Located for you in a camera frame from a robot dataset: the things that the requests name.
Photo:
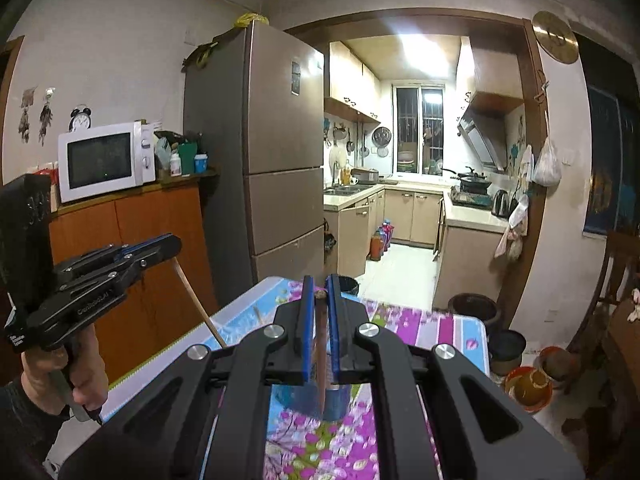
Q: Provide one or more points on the brown clay pot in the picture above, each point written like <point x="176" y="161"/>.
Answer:
<point x="560" y="365"/>

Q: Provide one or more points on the orange wooden cabinet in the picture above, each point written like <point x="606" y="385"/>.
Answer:
<point x="150" y="240"/>

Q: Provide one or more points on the person's left forearm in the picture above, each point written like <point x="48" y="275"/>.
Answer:
<point x="20" y="435"/>

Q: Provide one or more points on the steel kettle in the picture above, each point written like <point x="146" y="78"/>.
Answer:
<point x="500" y="203"/>

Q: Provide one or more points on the hanging white plastic bag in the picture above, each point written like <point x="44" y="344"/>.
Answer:
<point x="546" y="165"/>

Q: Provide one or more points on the kitchen ceiling light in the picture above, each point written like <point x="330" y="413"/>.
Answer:
<point x="425" y="55"/>

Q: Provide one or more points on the dark window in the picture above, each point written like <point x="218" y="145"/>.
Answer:
<point x="612" y="160"/>

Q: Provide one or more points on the black wok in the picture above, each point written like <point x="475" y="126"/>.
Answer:
<point x="470" y="176"/>

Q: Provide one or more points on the hanging key bunch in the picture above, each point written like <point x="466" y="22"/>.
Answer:
<point x="46" y="117"/>
<point x="26" y="120"/>

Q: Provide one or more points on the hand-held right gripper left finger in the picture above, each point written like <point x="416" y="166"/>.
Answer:
<point x="308" y="340"/>

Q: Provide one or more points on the white plastic bottle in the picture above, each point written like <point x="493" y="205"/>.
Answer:
<point x="175" y="165"/>

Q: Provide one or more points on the barred kitchen window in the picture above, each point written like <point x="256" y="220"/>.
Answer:
<point x="420" y="130"/>

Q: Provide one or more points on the round gold wall clock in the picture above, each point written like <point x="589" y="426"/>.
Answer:
<point x="555" y="36"/>

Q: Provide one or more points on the green container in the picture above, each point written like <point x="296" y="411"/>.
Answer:
<point x="188" y="159"/>

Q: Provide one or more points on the wall kitchen cabinet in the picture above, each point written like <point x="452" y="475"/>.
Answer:
<point x="492" y="75"/>
<point x="350" y="80"/>

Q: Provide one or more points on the large dark clay pot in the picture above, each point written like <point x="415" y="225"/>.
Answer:
<point x="472" y="312"/>

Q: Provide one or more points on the light wooden chopstick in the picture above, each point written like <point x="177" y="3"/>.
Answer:
<point x="200" y="305"/>

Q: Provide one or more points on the person's left hand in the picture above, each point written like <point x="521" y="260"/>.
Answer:
<point x="87" y="375"/>

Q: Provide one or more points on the orange basin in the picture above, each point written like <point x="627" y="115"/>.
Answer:
<point x="528" y="390"/>

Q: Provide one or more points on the hanging towel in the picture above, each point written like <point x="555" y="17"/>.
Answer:
<point x="512" y="227"/>

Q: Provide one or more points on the group of bottles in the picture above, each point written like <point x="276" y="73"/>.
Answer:
<point x="381" y="240"/>

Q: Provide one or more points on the yellow bundle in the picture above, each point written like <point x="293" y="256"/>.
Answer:
<point x="251" y="20"/>

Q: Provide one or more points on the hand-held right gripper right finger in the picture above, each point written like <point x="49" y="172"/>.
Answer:
<point x="333" y="340"/>

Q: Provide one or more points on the floral tablecloth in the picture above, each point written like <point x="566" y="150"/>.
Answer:
<point x="425" y="330"/>

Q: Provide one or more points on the blue and white cup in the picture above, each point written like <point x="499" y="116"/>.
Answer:
<point x="200" y="164"/>

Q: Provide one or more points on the hanging round strainer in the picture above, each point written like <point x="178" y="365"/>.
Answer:
<point x="381" y="136"/>

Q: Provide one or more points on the reddish brown chopstick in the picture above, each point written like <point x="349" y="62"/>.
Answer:
<point x="320" y="350"/>

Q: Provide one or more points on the gas stove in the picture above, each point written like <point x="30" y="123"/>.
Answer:
<point x="472" y="196"/>

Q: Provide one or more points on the range hood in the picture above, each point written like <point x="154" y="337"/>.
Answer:
<point x="482" y="137"/>

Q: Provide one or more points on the wooden dining table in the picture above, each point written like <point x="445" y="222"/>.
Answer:
<point x="625" y="360"/>

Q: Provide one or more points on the thin light chopstick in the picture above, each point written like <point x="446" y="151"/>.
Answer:
<point x="260" y="317"/>

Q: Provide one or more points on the crumpled plastic bag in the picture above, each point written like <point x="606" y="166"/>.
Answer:
<point x="164" y="152"/>

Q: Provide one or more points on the wooden chair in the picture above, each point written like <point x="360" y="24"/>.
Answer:
<point x="617" y="270"/>

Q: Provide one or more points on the small dark clay pot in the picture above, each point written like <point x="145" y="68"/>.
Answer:
<point x="507" y="352"/>

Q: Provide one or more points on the white microwave oven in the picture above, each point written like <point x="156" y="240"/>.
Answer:
<point x="100" y="162"/>

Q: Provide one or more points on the black trash bin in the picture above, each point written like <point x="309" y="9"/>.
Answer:
<point x="347" y="285"/>

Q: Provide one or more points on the beige kitchen base cabinets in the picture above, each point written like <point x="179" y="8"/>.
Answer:
<point x="470" y="260"/>

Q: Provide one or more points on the black alarm clock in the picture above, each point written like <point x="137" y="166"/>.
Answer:
<point x="80" y="119"/>

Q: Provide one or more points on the pink cloth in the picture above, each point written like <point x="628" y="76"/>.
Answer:
<point x="636" y="305"/>

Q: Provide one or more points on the hanging white cloth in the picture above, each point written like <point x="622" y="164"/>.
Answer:
<point x="526" y="162"/>

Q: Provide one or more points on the grey three-door fridge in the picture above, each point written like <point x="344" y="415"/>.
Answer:
<point x="280" y="135"/>

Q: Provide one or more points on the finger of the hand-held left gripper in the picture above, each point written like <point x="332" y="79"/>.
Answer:
<point x="145" y="261"/>
<point x="150" y="245"/>

